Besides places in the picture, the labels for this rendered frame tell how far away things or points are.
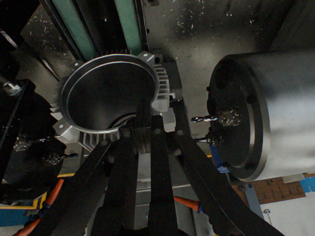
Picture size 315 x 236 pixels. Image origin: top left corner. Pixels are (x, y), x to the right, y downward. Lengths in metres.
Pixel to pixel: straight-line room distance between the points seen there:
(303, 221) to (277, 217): 0.65
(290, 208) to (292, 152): 5.87
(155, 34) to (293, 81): 0.32
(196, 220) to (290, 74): 0.41
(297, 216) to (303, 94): 5.98
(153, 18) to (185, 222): 0.54
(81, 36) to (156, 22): 0.19
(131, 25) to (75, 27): 0.09
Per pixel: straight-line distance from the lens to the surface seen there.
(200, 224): 0.52
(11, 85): 0.30
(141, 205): 0.52
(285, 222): 6.05
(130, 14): 0.30
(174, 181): 0.40
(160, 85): 0.24
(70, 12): 0.31
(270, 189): 5.72
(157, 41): 0.47
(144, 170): 0.27
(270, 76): 0.27
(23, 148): 0.37
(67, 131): 0.24
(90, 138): 0.22
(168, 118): 0.25
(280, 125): 0.26
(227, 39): 0.52
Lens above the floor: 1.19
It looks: 30 degrees down
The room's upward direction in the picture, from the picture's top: 173 degrees clockwise
